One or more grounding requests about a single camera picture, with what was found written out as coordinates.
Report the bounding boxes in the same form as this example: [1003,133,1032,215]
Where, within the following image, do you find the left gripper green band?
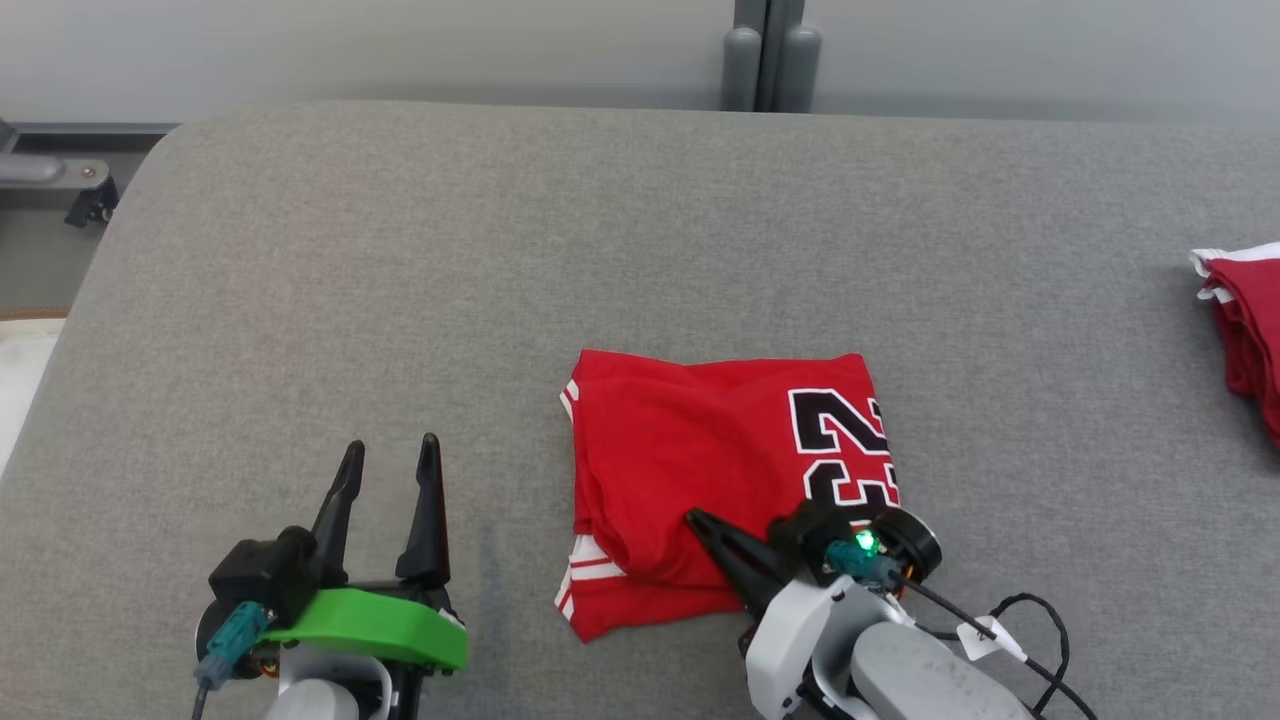
[196,433,469,720]

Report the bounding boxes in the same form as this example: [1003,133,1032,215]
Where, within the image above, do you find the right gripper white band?
[686,500,943,720]

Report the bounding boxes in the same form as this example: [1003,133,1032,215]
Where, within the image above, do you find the red basketball jersey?
[555,348,901,644]

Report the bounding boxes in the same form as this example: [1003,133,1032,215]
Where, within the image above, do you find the red shorts with white stripe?
[1190,241,1280,447]

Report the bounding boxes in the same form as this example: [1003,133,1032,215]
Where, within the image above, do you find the white cable tag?
[955,617,1028,664]

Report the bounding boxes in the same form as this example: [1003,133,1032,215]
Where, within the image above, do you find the grey double partition post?
[722,0,823,113]

